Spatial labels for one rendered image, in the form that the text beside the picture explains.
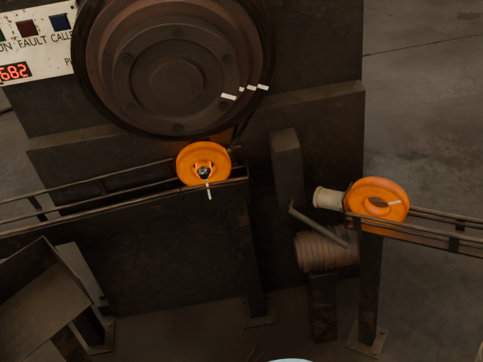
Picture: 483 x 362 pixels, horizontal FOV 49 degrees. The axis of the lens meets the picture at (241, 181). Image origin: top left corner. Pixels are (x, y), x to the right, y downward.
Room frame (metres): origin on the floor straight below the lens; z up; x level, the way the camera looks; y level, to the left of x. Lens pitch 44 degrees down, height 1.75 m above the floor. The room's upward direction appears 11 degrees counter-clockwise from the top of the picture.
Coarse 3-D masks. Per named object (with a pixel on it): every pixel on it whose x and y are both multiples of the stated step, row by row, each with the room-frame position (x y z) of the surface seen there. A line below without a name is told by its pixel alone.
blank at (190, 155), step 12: (192, 144) 1.15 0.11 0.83; (204, 144) 1.14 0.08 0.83; (216, 144) 1.15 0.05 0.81; (180, 156) 1.13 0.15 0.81; (192, 156) 1.12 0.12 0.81; (204, 156) 1.12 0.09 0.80; (216, 156) 1.12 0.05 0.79; (180, 168) 1.12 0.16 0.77; (192, 168) 1.12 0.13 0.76; (216, 168) 1.12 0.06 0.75; (228, 168) 1.12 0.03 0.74; (192, 180) 1.12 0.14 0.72; (204, 180) 1.12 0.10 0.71; (216, 180) 1.12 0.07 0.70
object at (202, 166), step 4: (200, 140) 1.21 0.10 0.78; (204, 140) 1.22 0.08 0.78; (204, 160) 1.12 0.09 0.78; (196, 164) 1.12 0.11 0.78; (200, 164) 1.11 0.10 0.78; (204, 164) 1.11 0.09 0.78; (208, 164) 1.11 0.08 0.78; (196, 168) 1.11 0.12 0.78; (200, 168) 1.10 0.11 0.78; (204, 168) 1.09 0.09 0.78; (208, 168) 1.10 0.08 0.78; (196, 172) 1.10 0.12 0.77; (200, 172) 1.09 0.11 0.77; (204, 172) 1.08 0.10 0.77; (208, 172) 1.09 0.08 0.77; (200, 176) 1.08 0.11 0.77; (204, 176) 1.08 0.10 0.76; (208, 176) 1.08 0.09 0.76
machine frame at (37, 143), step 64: (0, 0) 1.25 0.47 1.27; (64, 0) 1.25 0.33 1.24; (320, 0) 1.24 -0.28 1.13; (320, 64) 1.24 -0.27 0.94; (64, 128) 1.25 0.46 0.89; (256, 128) 1.19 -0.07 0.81; (320, 128) 1.19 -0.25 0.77; (64, 192) 1.20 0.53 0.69; (128, 192) 1.20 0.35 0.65; (256, 192) 1.19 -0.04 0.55; (128, 256) 1.20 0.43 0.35; (192, 256) 1.20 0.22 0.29
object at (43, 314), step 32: (32, 256) 0.98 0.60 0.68; (0, 288) 0.92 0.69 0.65; (32, 288) 0.94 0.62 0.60; (64, 288) 0.91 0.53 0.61; (0, 320) 0.86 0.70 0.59; (32, 320) 0.83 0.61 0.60; (64, 320) 0.81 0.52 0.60; (0, 352) 0.76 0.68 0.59; (32, 352) 0.74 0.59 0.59; (64, 352) 0.83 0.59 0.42
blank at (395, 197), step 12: (360, 180) 0.95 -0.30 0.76; (372, 180) 0.93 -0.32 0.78; (384, 180) 0.92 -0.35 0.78; (360, 192) 0.93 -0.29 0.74; (372, 192) 0.92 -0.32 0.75; (384, 192) 0.90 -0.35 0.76; (396, 192) 0.89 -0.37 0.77; (360, 204) 0.93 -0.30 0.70; (372, 204) 0.94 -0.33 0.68; (396, 204) 0.88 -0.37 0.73; (408, 204) 0.89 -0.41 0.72; (384, 216) 0.90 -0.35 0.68; (396, 216) 0.88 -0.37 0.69
